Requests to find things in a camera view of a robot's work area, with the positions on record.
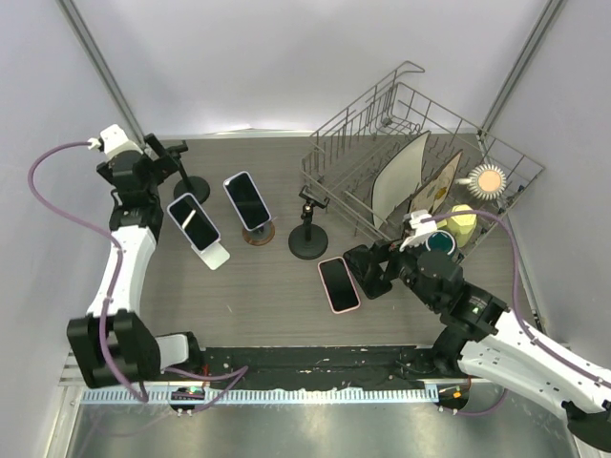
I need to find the phone with lilac case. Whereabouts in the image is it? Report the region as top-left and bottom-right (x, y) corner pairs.
(167, 193), (221, 251)

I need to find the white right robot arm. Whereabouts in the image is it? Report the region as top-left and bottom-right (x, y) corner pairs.
(368, 242), (610, 452)

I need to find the black phone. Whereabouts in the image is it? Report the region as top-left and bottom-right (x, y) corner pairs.
(343, 244), (392, 300)

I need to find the plain white square plate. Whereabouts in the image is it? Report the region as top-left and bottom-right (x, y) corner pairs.
(371, 131), (431, 229)

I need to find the phone with pink case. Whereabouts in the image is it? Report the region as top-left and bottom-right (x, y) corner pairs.
(318, 257), (361, 314)

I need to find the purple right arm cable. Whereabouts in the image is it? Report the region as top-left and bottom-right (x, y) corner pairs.
(429, 209), (611, 383)

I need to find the black round-base phone stand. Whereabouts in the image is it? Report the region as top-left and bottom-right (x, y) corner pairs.
(287, 185), (329, 260)

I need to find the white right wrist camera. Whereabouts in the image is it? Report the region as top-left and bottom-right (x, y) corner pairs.
(399, 210), (437, 252)

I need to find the white slotted cable duct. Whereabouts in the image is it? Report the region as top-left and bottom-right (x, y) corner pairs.
(80, 385), (439, 406)

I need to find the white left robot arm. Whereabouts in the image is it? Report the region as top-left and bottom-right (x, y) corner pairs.
(67, 125), (203, 388)

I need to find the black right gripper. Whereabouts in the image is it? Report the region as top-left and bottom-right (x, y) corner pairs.
(353, 231), (441, 310)

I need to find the striped white mug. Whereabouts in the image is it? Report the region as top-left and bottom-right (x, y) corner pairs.
(454, 164), (507, 200)

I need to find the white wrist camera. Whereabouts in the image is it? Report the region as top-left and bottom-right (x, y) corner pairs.
(87, 124), (144, 161)
(399, 210), (437, 252)

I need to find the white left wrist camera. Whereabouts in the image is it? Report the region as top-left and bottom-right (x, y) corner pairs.
(87, 124), (144, 161)

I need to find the wooden round phone stand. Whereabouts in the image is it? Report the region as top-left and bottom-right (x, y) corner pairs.
(242, 220), (275, 246)

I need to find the white phone stand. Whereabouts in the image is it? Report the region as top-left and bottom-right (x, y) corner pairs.
(191, 240), (230, 271)

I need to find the yellow mug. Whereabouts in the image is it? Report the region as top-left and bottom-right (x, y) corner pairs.
(446, 213), (477, 248)

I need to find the teal green mug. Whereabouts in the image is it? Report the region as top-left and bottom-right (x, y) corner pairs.
(425, 230), (464, 262)

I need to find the grey wire dish rack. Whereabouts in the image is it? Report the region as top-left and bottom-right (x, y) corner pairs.
(301, 61), (544, 240)

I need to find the black clamp phone stand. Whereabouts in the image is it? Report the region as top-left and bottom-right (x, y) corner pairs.
(166, 141), (211, 203)

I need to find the floral square plate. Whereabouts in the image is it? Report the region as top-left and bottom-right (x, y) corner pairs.
(409, 150), (463, 215)

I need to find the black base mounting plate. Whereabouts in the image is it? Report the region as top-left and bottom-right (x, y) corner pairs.
(183, 345), (467, 391)

